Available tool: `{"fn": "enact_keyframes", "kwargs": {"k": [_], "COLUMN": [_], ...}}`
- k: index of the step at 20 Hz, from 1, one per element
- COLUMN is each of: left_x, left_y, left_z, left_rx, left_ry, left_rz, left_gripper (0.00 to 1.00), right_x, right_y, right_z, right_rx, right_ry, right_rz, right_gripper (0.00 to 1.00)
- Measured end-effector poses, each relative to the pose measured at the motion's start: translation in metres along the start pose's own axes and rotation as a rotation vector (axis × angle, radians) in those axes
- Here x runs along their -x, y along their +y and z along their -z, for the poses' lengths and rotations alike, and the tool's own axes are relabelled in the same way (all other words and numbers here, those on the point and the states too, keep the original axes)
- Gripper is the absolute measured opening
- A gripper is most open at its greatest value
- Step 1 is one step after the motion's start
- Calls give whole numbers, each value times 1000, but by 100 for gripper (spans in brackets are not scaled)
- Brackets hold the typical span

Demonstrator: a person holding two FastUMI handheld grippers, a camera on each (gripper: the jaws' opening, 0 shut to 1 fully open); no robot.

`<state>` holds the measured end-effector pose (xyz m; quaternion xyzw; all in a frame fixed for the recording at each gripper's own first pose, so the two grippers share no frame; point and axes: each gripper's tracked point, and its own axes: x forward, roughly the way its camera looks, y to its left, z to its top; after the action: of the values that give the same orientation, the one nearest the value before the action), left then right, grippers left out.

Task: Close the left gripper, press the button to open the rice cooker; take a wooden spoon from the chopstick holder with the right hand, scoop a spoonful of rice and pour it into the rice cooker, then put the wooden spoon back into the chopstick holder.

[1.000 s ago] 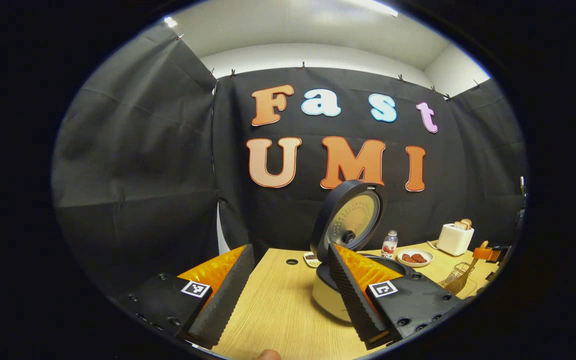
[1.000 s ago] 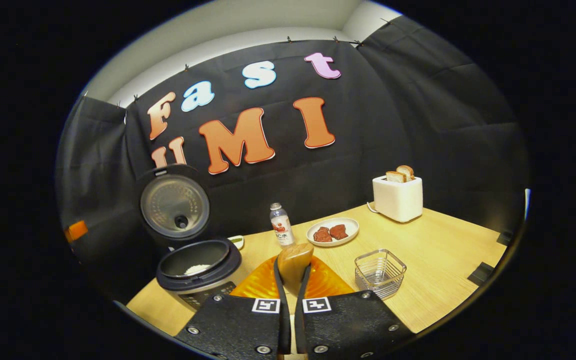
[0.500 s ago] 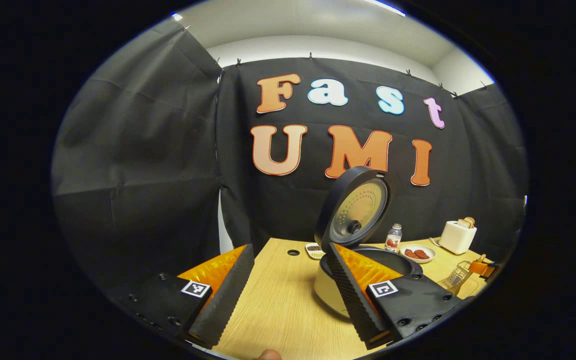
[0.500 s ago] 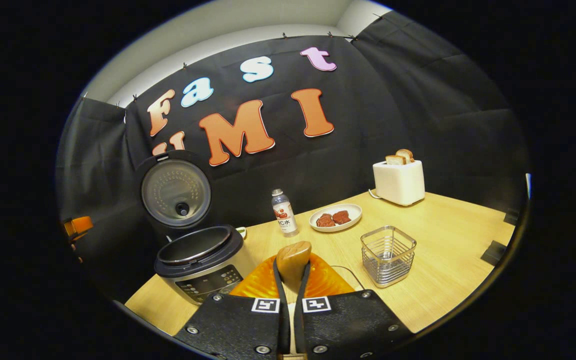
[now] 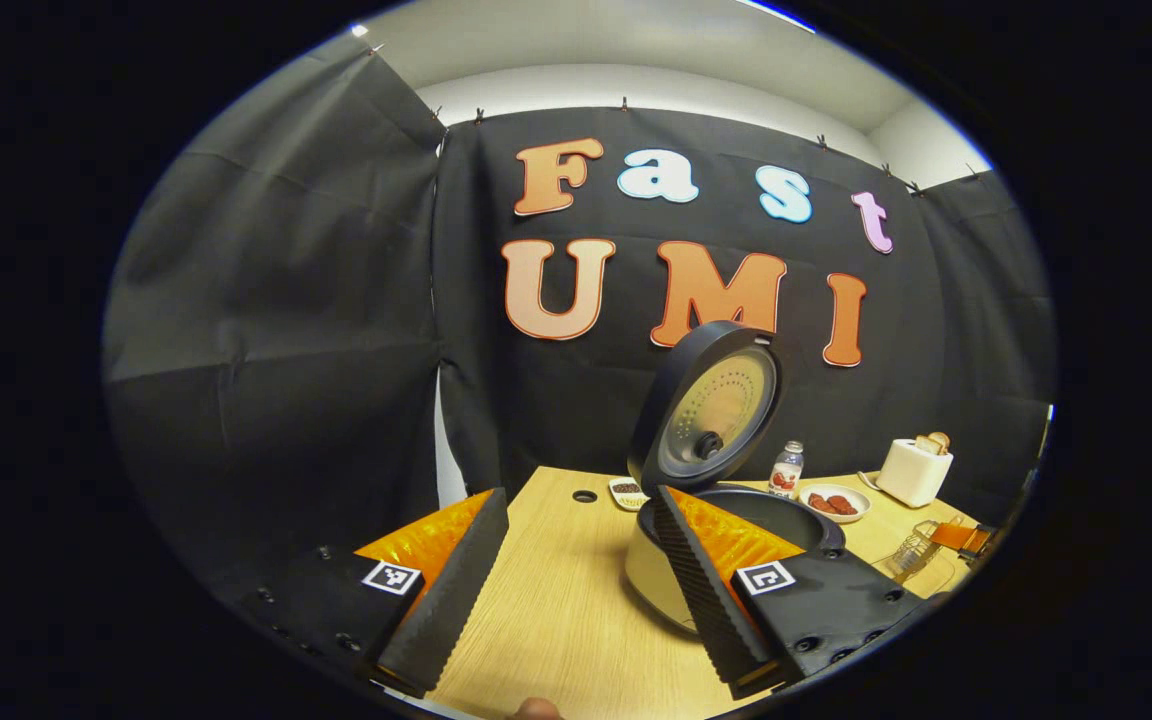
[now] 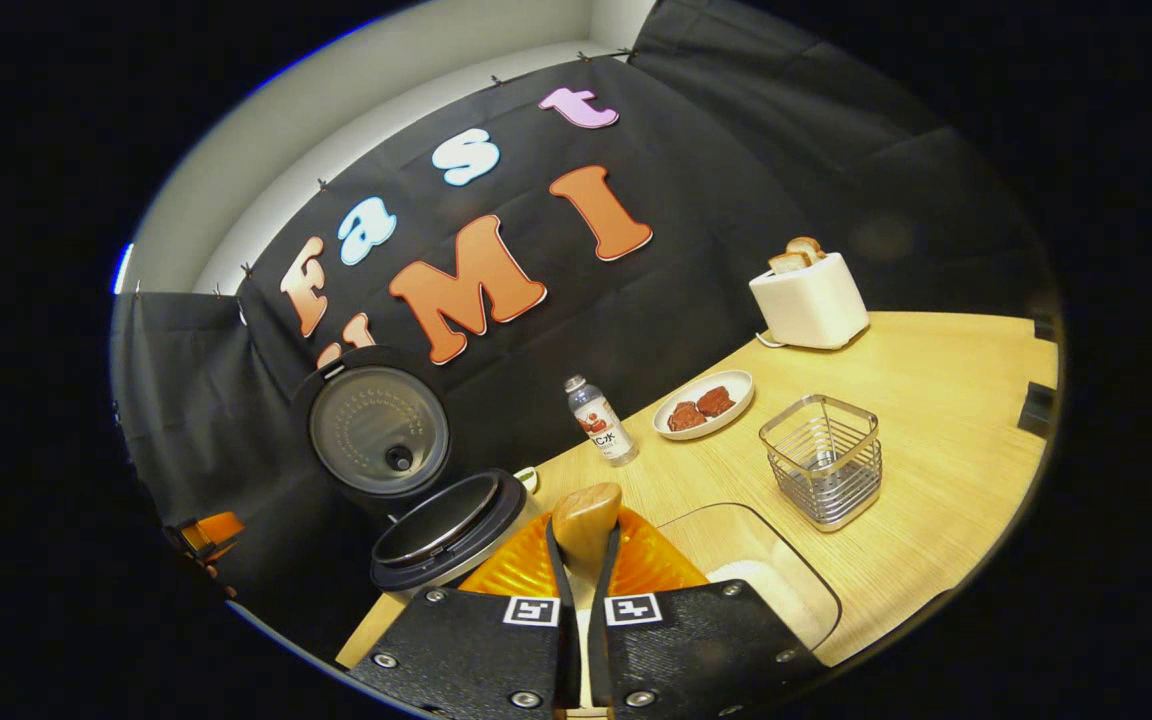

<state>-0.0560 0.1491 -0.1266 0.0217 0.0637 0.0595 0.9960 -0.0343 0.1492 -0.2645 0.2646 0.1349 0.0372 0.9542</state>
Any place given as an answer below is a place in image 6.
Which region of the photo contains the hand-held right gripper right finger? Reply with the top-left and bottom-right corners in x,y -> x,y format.
591,510 -> 827,716

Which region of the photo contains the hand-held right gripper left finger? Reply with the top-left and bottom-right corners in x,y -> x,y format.
348,515 -> 582,716

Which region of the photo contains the white rice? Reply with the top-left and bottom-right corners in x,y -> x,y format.
711,560 -> 834,651

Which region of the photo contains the wooden spoon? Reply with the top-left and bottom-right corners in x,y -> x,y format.
551,482 -> 625,720

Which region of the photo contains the dark grey rice cooker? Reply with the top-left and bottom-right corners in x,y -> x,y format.
293,345 -> 542,601

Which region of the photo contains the metal wire chopstick holder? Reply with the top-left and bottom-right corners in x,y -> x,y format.
758,394 -> 883,532

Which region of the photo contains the clear plastic rice container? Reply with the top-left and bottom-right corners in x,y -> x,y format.
656,503 -> 843,653

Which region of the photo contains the clear plastic bottle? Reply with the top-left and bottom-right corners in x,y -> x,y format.
564,375 -> 640,468

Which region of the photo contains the white oval plate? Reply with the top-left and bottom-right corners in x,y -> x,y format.
652,369 -> 755,442

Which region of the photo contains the white toaster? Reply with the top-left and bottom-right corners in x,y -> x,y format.
749,250 -> 871,351

